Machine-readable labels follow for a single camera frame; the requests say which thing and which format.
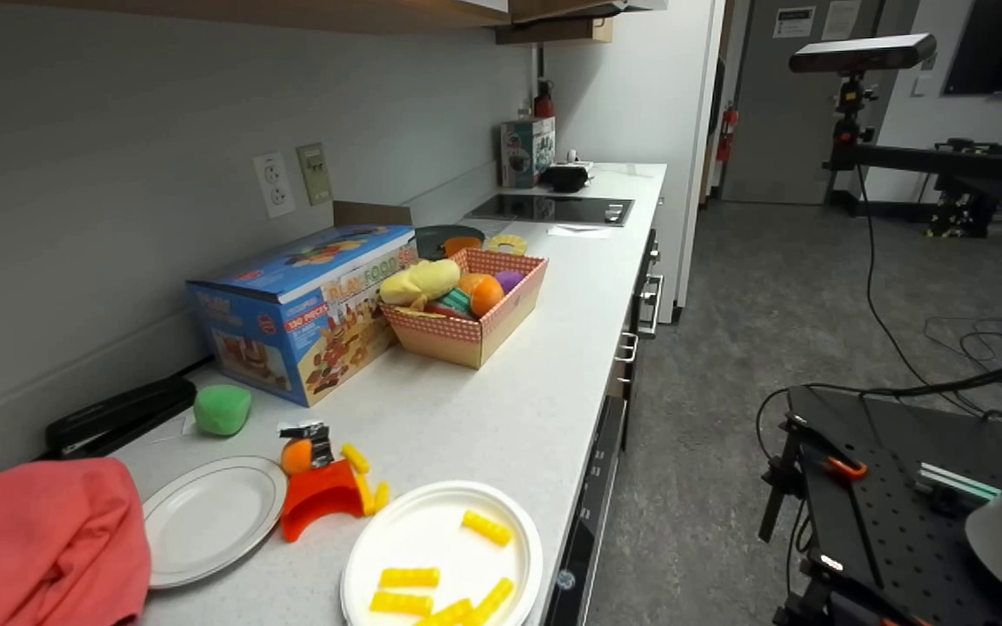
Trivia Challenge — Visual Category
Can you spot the red checkered food basket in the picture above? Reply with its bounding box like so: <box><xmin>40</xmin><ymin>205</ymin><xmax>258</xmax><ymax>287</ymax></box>
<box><xmin>378</xmin><ymin>247</ymin><xmax>545</xmax><ymax>368</ymax></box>

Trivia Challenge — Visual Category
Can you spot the black frying pan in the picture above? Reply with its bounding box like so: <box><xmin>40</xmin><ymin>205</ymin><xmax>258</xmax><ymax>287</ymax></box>
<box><xmin>413</xmin><ymin>225</ymin><xmax>485</xmax><ymax>260</ymax></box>

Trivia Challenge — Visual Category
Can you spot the black induction cooktop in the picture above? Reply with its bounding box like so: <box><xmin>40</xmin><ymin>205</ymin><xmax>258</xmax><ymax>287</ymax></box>
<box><xmin>471</xmin><ymin>196</ymin><xmax>632</xmax><ymax>225</ymax></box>

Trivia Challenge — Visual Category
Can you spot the black kettle pot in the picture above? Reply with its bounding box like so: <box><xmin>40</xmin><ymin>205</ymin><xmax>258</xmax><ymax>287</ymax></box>
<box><xmin>541</xmin><ymin>165</ymin><xmax>593</xmax><ymax>191</ymax></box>

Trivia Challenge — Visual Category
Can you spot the blue toy food box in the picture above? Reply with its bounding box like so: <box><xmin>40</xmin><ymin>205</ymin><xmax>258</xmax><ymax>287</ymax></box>
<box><xmin>188</xmin><ymin>225</ymin><xmax>417</xmax><ymax>406</ymax></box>

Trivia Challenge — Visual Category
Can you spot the red fries holder toy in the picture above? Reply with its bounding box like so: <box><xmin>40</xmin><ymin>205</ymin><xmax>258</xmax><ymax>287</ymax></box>
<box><xmin>279</xmin><ymin>420</ymin><xmax>394</xmax><ymax>544</ymax></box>

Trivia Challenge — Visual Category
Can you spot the white plate with yellow fries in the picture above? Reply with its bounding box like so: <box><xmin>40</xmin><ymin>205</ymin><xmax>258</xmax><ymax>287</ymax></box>
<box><xmin>341</xmin><ymin>481</ymin><xmax>543</xmax><ymax>626</ymax></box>

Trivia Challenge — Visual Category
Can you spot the black dishwasher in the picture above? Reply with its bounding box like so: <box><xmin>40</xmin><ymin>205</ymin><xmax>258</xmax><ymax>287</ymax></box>
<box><xmin>543</xmin><ymin>397</ymin><xmax>631</xmax><ymax>626</ymax></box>

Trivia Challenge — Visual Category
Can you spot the orange black clamp left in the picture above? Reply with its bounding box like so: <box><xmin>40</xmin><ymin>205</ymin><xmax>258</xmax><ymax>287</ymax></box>
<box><xmin>758</xmin><ymin>413</ymin><xmax>871</xmax><ymax>538</ymax></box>

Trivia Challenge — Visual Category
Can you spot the empty white paper plate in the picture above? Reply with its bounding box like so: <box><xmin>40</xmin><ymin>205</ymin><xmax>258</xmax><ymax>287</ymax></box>
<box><xmin>144</xmin><ymin>459</ymin><xmax>285</xmax><ymax>591</ymax></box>

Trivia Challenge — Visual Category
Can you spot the black stapler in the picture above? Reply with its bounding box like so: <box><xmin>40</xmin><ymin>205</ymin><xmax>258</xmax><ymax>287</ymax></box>
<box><xmin>47</xmin><ymin>380</ymin><xmax>195</xmax><ymax>459</ymax></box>

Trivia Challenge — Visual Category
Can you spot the pink red cloth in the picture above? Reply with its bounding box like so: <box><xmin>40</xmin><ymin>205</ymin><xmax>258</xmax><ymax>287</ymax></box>
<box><xmin>0</xmin><ymin>459</ymin><xmax>150</xmax><ymax>626</ymax></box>

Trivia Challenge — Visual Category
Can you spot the beige wall switch plate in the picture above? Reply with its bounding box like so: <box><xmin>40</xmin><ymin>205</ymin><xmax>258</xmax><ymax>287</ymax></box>
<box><xmin>297</xmin><ymin>143</ymin><xmax>333</xmax><ymax>205</ymax></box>

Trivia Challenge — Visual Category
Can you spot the white wall outlet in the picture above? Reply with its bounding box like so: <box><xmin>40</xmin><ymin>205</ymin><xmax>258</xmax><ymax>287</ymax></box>
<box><xmin>253</xmin><ymin>152</ymin><xmax>297</xmax><ymax>219</ymax></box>

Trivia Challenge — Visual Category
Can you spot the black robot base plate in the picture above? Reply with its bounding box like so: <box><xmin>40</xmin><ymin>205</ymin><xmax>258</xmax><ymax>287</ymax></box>
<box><xmin>772</xmin><ymin>382</ymin><xmax>1002</xmax><ymax>626</ymax></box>

